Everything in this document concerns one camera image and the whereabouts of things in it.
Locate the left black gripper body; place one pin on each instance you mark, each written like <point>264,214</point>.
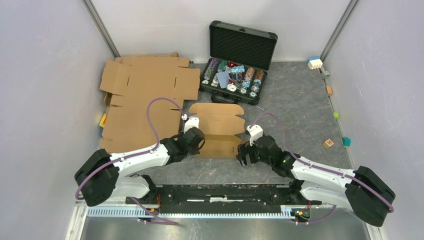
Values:
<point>193,151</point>

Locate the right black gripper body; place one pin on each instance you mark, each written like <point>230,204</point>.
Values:
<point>255,156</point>

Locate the brown cardboard box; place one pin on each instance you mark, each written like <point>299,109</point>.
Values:
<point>221,124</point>

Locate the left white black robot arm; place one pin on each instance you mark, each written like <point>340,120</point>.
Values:
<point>109,175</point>

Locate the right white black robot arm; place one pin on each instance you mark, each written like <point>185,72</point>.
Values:
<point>360,191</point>

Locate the wooden letter H block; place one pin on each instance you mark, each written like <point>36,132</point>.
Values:
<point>328,143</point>

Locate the lime green small block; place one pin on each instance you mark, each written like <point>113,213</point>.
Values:
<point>336,115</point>

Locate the teal small block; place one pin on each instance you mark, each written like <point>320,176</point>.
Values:
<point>346,141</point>

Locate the stack of cardboard blanks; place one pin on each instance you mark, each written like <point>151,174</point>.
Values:
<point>139,89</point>

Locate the orange small block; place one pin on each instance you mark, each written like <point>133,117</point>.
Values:
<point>329,90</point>

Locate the yellow orange block at left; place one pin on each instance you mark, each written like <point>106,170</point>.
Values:
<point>103,120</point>

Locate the black poker chip case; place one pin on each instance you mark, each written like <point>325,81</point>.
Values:
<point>239,60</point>

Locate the grey small block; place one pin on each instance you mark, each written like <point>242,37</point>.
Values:
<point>324,74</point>

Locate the blue white toy block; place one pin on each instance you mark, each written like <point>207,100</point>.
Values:
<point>314,62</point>

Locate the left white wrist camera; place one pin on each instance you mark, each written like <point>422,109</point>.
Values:
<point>190,122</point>

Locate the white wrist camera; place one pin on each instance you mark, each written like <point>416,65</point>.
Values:
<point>255,132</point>
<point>190,122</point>

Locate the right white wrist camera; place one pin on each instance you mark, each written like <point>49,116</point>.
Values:
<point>255,132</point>

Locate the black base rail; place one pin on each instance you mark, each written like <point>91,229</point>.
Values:
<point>225,198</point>

